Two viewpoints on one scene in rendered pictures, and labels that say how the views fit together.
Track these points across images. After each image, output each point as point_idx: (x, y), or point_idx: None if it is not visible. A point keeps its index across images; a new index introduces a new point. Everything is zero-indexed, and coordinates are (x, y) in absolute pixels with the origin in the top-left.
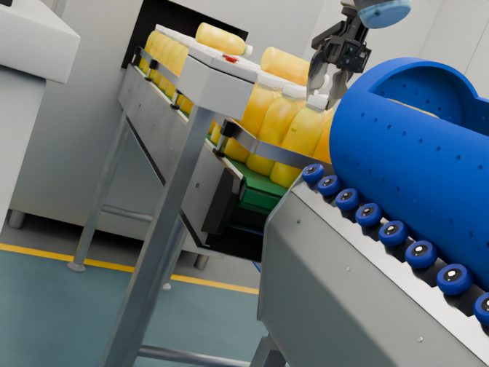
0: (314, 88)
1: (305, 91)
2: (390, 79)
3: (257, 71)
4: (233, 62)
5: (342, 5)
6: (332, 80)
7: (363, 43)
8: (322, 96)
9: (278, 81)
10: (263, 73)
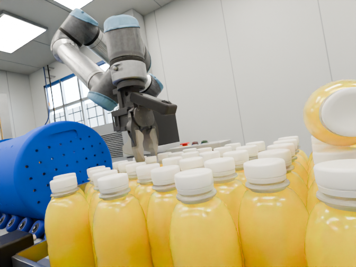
0: (147, 150)
1: (181, 154)
2: (87, 137)
3: (224, 145)
4: (182, 145)
5: (146, 80)
6: (142, 140)
7: (119, 108)
8: (177, 157)
9: (196, 150)
10: (273, 143)
